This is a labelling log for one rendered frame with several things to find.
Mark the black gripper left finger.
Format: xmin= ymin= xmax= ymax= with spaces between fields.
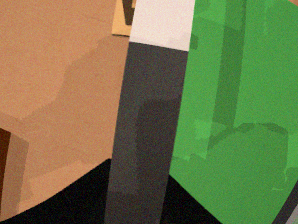
xmin=0 ymin=159 xmax=112 ymax=224

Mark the green putting mat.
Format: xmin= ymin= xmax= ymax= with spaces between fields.
xmin=169 ymin=0 xmax=298 ymax=224

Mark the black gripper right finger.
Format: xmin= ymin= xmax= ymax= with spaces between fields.
xmin=160 ymin=175 xmax=222 ymax=224

